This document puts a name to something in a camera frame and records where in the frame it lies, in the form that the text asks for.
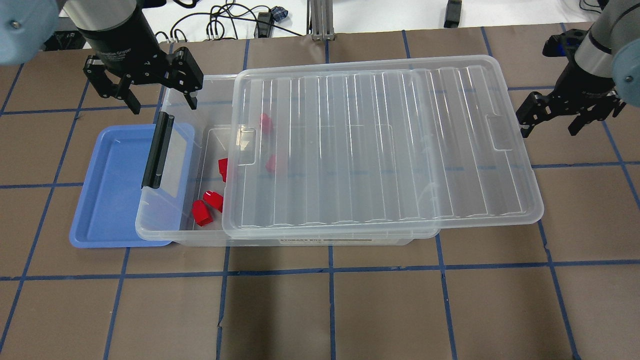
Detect black cables on desk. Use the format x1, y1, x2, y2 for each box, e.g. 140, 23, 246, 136
150, 0, 306, 43

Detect blue plastic tray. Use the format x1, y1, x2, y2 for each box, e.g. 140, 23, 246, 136
69, 124, 170, 249

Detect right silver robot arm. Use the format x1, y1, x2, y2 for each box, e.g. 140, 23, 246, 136
516, 0, 640, 138

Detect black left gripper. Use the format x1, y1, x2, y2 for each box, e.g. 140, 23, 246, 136
82, 47, 204, 115

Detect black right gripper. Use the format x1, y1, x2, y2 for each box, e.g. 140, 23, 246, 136
515, 63, 626, 139

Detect red block box middle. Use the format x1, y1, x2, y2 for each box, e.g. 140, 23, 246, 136
265, 153, 288, 176

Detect red block box far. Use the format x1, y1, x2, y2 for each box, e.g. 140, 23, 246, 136
259, 112, 274, 135

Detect black box handle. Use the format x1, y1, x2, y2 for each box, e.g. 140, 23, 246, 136
141, 111, 175, 189

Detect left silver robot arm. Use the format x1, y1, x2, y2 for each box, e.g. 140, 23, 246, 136
0, 0, 204, 114

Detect clear plastic storage box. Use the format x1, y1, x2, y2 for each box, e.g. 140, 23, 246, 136
135, 74, 439, 248

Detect aluminium frame post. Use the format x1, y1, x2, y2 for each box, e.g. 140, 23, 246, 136
307, 0, 336, 41

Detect clear plastic box lid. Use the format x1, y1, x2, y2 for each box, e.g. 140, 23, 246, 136
222, 54, 544, 239

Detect red block box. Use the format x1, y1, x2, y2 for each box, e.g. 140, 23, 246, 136
259, 112, 274, 135
265, 153, 288, 176

